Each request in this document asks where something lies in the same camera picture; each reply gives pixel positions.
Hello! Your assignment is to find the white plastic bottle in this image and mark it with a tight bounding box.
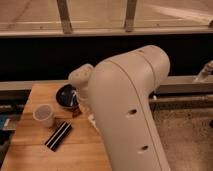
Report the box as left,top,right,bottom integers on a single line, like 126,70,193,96
88,114,97,128

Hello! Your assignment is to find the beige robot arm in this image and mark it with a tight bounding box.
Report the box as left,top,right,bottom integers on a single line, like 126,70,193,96
68,45,170,171

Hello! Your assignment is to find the metal utensil in bowl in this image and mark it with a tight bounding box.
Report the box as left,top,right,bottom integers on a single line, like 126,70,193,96
70,91,78,107

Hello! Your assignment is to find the dark red block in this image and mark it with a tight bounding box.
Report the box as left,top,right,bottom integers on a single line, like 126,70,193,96
72,107,82,118

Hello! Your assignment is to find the black bowl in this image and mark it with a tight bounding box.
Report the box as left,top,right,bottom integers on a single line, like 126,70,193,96
56,84,78,109

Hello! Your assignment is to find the translucent plastic cup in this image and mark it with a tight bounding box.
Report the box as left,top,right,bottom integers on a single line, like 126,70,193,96
33,104,54,128

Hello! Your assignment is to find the black striped box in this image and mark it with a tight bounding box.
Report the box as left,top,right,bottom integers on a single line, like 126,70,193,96
45,121,72,151

